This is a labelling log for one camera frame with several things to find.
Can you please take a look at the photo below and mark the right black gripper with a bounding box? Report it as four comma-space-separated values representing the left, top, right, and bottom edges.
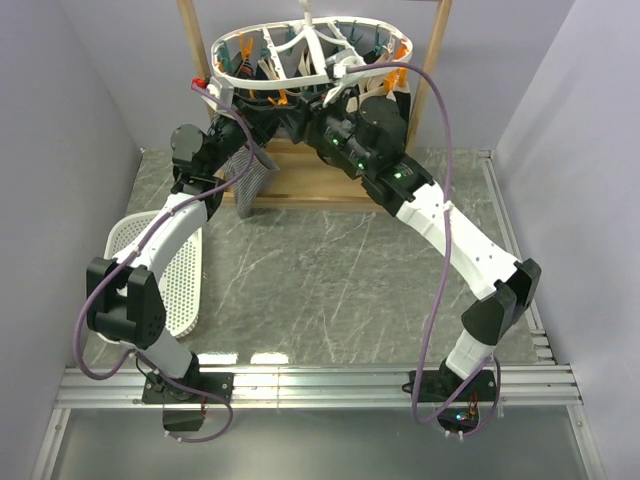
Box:
274, 83, 375, 174

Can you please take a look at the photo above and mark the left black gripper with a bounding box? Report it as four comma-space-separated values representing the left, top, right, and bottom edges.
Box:
206, 94, 289, 176

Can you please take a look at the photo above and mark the orange clothes peg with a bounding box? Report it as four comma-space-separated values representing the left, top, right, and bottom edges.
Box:
267, 89, 289, 106
383, 68, 410, 94

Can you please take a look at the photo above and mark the white round clip hanger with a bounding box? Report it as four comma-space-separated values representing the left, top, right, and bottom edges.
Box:
210, 1, 413, 95

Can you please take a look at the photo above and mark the grey striped boxer underwear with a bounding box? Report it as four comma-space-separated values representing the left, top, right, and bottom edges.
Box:
222, 146, 280, 219

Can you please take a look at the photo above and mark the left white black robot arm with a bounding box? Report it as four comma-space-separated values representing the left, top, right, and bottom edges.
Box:
76, 104, 279, 403

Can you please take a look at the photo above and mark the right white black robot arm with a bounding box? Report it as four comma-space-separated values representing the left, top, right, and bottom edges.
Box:
283, 94, 542, 400

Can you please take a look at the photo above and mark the wooden hanger stand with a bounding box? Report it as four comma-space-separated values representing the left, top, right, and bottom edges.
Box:
176, 0, 453, 211

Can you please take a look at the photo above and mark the olive green hanging underwear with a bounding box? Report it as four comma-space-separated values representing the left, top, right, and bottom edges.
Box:
351, 69, 398, 102

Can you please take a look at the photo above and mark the white perforated plastic basket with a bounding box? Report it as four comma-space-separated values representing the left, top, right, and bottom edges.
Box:
104, 210, 203, 339

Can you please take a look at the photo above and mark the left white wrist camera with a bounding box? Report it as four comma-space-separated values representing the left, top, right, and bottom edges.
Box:
191, 77, 234, 109

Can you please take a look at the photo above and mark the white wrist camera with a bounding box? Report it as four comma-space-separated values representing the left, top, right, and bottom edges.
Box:
191, 77, 234, 109
322, 51, 366, 107

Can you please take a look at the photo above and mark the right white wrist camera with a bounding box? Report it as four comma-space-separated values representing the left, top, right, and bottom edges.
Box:
322, 51, 366, 107

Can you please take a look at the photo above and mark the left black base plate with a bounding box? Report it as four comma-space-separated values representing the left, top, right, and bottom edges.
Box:
141, 372, 234, 405

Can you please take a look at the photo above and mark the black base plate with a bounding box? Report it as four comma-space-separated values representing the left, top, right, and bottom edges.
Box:
418, 369, 499, 403
141, 372, 234, 405

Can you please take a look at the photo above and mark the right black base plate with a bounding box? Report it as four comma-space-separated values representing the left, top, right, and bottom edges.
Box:
418, 369, 499, 403

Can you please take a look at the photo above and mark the black box under rail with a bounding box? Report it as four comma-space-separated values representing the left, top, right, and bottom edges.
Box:
162, 409, 205, 433

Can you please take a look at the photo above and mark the aluminium mounting rail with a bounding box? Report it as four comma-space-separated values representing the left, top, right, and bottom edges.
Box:
33, 365, 606, 479

